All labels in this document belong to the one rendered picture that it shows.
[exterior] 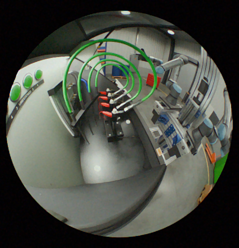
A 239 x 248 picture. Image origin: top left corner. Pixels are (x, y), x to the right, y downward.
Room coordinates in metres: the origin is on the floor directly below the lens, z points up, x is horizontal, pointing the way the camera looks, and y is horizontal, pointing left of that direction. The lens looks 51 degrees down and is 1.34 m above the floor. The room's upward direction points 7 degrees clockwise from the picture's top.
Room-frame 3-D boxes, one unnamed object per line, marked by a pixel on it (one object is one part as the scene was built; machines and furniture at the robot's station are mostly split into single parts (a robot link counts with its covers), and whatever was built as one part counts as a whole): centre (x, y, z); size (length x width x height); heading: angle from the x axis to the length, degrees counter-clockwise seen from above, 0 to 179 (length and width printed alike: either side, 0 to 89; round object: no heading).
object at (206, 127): (0.21, -0.73, 1.20); 0.13 x 0.12 x 0.14; 45
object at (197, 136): (0.21, -0.73, 1.09); 0.15 x 0.15 x 0.10
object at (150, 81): (4.36, -1.70, 0.43); 0.70 x 0.46 x 0.86; 44
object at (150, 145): (0.34, -0.19, 0.87); 0.62 x 0.04 x 0.16; 20
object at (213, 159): (-0.21, -4.78, 0.60); 1.60 x 0.52 x 1.21; 44
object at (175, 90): (0.69, -0.57, 1.20); 0.13 x 0.12 x 0.14; 173
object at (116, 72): (5.30, 0.37, 0.51); 1.20 x 0.85 x 1.02; 107
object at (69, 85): (0.39, 0.36, 1.21); 0.13 x 0.03 x 0.31; 20
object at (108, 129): (0.36, 0.07, 0.91); 0.34 x 0.10 x 0.15; 20
